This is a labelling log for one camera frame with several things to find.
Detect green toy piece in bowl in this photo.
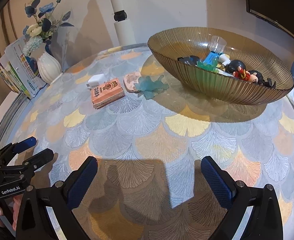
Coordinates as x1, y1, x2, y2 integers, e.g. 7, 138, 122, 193
197, 59, 217, 72

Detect white ribbed vase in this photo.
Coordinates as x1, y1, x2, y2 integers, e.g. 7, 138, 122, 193
37, 51, 62, 84

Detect patterned fan-motif tablecloth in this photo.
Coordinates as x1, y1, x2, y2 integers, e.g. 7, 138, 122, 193
10, 45, 294, 239

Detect person's left hand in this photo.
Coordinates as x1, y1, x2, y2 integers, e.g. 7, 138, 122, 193
0, 194, 23, 231

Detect amber ribbed glass bowl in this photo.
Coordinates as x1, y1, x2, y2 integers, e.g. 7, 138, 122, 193
147, 26, 294, 106

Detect orange card box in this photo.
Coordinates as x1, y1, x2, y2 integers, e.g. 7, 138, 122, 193
91, 78, 125, 109

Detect stack of books and leaflets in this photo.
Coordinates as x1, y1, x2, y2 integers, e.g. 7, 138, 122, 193
0, 36, 46, 99

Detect white charger cube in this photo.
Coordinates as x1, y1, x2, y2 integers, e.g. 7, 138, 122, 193
86, 74, 106, 89

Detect red black-haired toy figurine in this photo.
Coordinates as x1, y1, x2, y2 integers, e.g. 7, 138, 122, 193
225, 60, 255, 82

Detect teal leaf-shaped hair clip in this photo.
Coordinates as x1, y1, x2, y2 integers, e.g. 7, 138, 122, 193
134, 75, 169, 100

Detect blue toy bottle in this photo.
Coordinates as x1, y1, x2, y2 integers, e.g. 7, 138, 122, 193
203, 36, 227, 64

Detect blue white artificial flowers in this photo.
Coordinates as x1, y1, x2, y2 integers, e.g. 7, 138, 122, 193
23, 0, 74, 57

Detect pink oval eraser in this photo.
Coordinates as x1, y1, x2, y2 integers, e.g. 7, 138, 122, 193
124, 72, 141, 93

